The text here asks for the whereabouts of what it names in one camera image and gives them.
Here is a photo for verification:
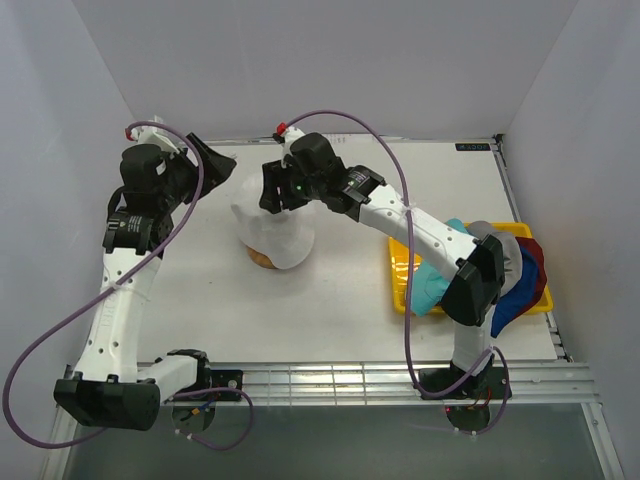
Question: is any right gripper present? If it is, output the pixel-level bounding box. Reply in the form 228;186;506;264
258;159;324;215

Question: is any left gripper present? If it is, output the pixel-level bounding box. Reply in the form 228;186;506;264
157;133;236;212

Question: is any white bucket hat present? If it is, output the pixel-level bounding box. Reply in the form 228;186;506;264
230;174;315;270

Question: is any teal bucket hat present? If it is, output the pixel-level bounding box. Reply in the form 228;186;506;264
410;217;469;317

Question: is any grey bucket hat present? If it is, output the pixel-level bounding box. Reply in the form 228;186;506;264
466;220;523;297

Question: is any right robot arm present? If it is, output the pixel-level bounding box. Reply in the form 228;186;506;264
259;126;504;398

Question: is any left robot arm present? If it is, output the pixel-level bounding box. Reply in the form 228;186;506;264
53;133;236;431

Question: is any paper label strip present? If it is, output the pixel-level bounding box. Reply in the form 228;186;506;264
323;133;378;145

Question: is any wooden hat stand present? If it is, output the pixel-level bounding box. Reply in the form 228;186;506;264
246;247;277;270

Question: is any dark red hat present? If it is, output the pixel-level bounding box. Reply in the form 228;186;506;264
513;237;547;313

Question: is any blue hat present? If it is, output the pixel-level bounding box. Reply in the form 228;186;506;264
491;244;544;339

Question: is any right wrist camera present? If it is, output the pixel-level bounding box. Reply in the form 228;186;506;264
272;122;305;166

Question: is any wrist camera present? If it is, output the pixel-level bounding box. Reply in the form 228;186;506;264
272;122;305;166
125;126;179;153

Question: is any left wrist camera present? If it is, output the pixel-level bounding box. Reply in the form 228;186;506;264
125;126;179;153

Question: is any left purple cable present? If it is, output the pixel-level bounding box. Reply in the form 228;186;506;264
2;121;256;451

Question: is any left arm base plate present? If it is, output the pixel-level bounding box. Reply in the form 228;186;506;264
159;368;245;404

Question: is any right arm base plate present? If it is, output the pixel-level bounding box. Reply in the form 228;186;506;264
419;364;512;400

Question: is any aluminium front rail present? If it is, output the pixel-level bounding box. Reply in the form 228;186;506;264
57;362;601;409

